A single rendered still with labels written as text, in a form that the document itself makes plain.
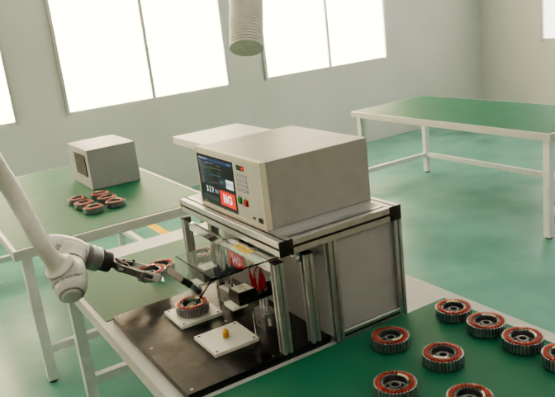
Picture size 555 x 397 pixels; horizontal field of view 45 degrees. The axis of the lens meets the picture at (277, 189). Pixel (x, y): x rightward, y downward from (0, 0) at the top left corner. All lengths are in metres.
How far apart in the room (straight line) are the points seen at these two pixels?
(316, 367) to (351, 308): 0.23
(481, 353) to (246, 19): 1.90
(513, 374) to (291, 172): 0.81
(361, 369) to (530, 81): 7.54
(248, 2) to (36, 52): 3.62
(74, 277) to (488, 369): 1.29
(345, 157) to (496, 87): 7.58
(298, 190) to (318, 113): 5.94
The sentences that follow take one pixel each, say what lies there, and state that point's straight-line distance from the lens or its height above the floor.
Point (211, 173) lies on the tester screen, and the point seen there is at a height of 1.24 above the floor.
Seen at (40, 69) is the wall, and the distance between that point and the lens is 6.59.
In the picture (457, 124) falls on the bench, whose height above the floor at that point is 0.75.
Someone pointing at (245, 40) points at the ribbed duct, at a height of 1.60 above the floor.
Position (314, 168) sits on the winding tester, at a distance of 1.98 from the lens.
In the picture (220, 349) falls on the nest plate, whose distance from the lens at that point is 2.03.
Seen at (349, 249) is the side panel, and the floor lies 1.02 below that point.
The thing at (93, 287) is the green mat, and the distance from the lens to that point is 2.77.
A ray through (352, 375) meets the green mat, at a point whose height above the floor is 0.75.
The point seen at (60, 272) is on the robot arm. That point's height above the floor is 0.99.
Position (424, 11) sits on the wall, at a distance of 8.90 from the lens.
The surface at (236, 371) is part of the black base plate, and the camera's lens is 1.93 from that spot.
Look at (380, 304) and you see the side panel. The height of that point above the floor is 0.81.
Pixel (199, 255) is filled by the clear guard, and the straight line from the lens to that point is 1.97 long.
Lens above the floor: 1.73
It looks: 15 degrees down
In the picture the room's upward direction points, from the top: 7 degrees counter-clockwise
